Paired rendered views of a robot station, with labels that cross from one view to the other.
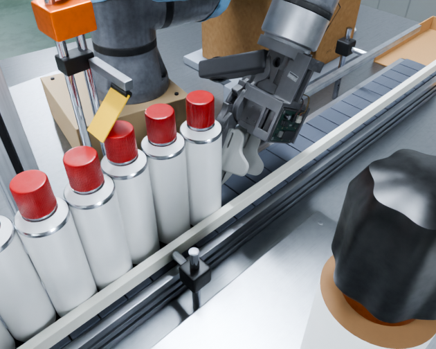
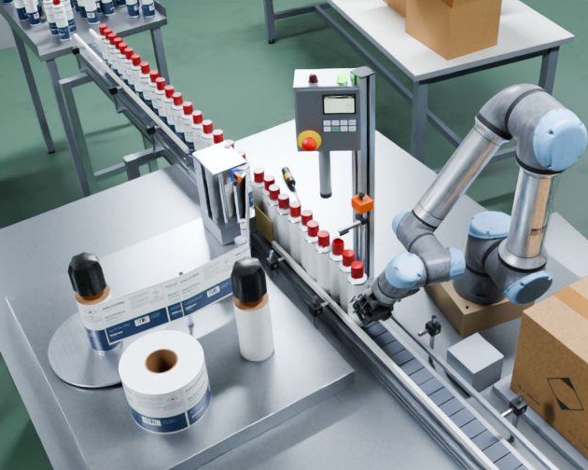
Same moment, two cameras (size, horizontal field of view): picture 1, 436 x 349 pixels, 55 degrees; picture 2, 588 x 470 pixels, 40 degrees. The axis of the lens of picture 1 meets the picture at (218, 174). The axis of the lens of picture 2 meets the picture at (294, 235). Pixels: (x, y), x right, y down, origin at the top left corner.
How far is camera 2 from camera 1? 1.96 m
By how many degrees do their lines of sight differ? 74
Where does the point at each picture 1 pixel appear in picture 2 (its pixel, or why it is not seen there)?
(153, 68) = (469, 283)
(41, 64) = (568, 251)
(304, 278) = (310, 353)
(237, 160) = not seen: hidden behind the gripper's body
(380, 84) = (504, 456)
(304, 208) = (374, 384)
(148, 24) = (475, 260)
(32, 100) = not seen: hidden behind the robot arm
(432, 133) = not seen: outside the picture
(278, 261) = (322, 346)
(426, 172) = (249, 265)
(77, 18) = (356, 205)
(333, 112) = (457, 407)
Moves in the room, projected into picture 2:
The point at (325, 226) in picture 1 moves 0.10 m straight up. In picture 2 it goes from (341, 370) to (340, 343)
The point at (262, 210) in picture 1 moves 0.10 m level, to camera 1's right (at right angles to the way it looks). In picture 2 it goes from (358, 347) to (353, 376)
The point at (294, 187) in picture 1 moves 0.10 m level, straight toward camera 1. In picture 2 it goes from (375, 365) to (340, 353)
